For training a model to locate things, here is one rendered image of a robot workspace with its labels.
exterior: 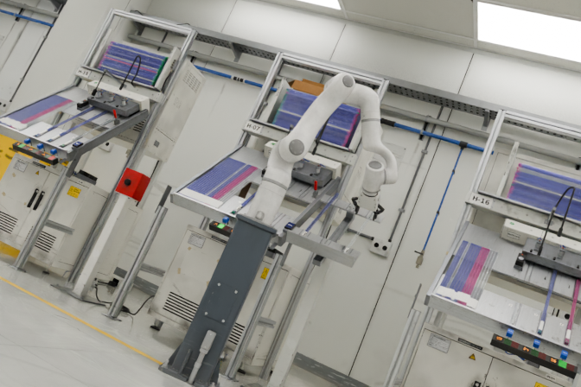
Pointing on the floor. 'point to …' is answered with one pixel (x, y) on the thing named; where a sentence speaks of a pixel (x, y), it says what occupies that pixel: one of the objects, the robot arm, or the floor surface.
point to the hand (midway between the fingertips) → (366, 214)
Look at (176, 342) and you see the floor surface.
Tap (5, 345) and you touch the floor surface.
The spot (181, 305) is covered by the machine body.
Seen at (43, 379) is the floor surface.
